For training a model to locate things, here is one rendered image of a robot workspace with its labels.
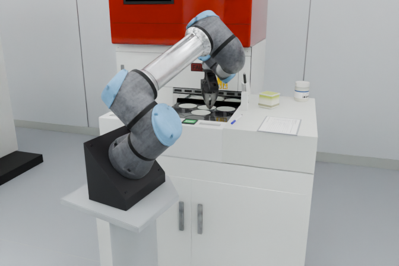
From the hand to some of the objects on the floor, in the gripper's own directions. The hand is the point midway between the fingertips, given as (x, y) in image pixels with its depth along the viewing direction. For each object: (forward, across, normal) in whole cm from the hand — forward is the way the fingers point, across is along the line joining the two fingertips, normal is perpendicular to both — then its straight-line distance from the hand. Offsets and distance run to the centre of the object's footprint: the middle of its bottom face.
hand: (209, 107), depth 181 cm
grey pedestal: (+92, +50, +71) cm, 126 cm away
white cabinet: (+92, +4, +15) cm, 93 cm away
